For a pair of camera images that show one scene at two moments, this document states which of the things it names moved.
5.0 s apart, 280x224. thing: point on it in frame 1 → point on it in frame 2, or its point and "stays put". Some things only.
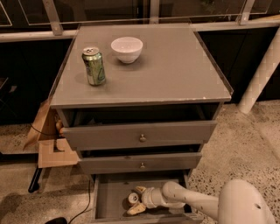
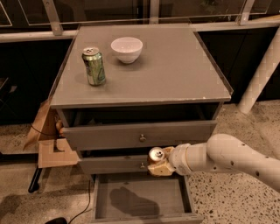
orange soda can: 133,198 → 156,154
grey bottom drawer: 111,192 stays put
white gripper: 150,198 → 179,158
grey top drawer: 139,136 stays put
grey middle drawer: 139,164 stays put
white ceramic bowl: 127,49 stays put
